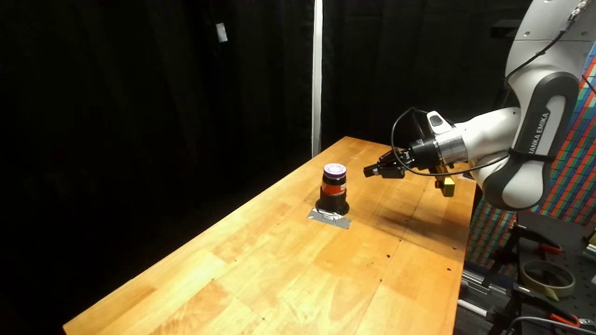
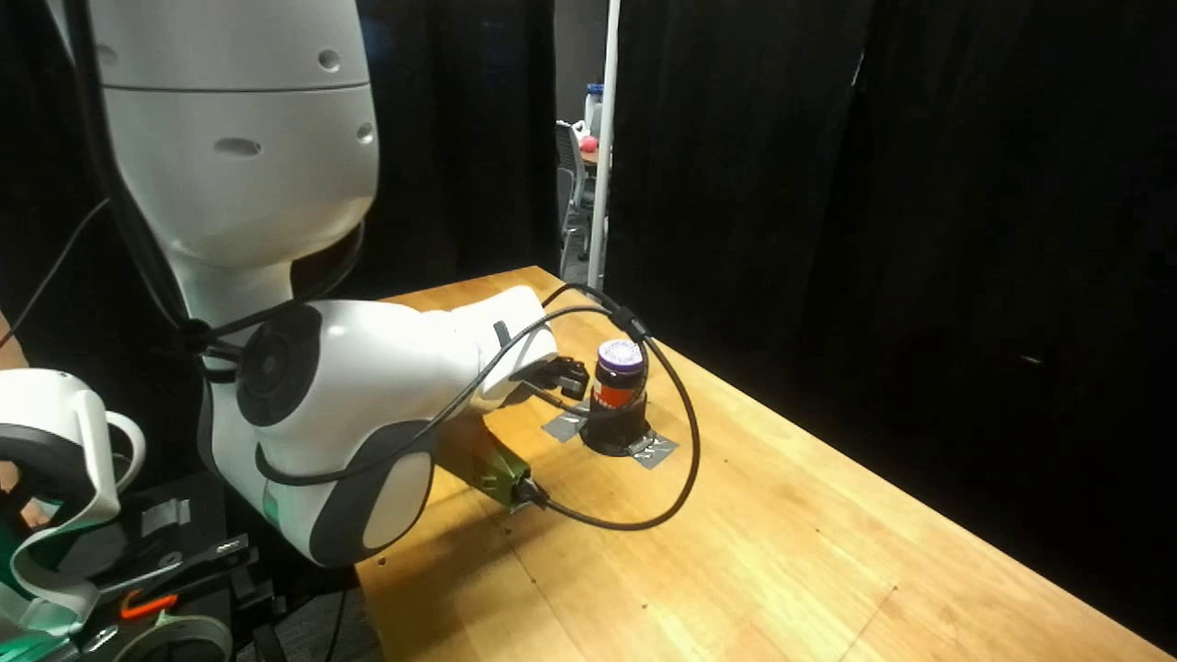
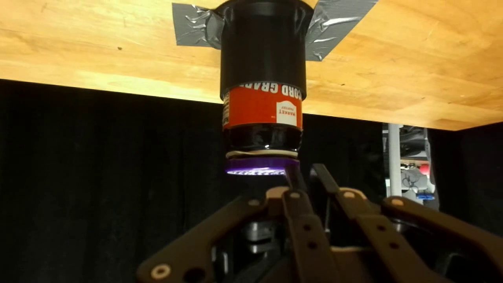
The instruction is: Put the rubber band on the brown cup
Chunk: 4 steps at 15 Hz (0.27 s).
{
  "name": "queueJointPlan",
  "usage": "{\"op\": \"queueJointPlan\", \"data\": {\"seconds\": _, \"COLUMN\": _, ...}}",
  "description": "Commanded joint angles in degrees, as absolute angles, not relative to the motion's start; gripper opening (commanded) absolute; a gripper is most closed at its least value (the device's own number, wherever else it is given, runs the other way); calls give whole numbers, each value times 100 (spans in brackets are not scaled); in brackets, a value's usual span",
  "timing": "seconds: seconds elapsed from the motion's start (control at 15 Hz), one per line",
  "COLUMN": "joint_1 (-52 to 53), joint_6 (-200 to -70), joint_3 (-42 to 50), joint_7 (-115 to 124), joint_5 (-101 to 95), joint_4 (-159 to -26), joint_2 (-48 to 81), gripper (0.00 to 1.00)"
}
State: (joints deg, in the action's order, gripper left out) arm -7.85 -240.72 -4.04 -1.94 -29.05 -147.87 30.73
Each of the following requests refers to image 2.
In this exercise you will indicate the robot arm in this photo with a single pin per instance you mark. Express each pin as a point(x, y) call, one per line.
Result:
point(276, 184)

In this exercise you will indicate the hand controller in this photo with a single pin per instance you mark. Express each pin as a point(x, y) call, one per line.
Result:
point(64, 478)

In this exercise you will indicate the person's hand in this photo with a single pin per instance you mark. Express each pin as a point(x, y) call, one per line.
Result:
point(20, 501)

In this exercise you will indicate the person's forearm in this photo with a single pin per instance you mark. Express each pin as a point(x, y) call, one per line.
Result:
point(9, 345)

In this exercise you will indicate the white pole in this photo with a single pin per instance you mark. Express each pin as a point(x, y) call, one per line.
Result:
point(602, 138)

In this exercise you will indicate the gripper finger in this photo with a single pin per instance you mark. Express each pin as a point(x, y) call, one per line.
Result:
point(576, 381)
point(557, 367)

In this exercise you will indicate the clear bottle with blue cap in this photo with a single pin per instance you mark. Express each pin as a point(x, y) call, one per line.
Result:
point(594, 108)

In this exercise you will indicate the silver tape strip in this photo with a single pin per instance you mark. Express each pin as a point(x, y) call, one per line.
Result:
point(565, 425)
point(655, 450)

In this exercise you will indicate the red ball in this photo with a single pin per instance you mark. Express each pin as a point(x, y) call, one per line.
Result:
point(588, 143)

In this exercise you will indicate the dark bottle with purple lid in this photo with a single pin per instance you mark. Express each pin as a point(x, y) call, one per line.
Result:
point(619, 372)

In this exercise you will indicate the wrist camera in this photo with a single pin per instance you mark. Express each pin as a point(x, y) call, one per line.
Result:
point(501, 471)

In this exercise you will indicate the office chair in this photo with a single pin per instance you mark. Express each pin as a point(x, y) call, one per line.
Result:
point(572, 188)

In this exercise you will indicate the black curtain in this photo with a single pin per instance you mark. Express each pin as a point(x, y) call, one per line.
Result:
point(460, 138)
point(874, 230)

